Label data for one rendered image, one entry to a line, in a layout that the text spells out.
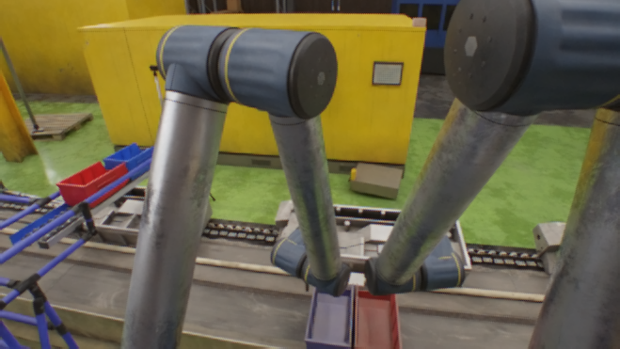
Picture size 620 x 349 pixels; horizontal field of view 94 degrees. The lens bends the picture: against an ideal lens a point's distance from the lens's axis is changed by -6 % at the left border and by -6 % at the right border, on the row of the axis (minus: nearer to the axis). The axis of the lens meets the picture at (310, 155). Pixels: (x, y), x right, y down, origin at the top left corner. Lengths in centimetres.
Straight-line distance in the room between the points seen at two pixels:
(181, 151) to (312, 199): 30
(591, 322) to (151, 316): 81
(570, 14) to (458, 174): 25
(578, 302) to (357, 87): 324
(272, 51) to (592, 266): 58
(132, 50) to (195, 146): 391
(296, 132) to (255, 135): 353
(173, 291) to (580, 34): 79
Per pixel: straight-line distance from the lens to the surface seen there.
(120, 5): 815
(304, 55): 49
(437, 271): 98
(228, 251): 204
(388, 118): 379
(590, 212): 59
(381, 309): 175
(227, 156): 441
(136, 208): 222
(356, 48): 356
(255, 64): 53
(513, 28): 35
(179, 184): 68
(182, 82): 66
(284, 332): 166
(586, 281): 63
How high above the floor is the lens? 216
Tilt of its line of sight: 28 degrees down
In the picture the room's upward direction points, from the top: straight up
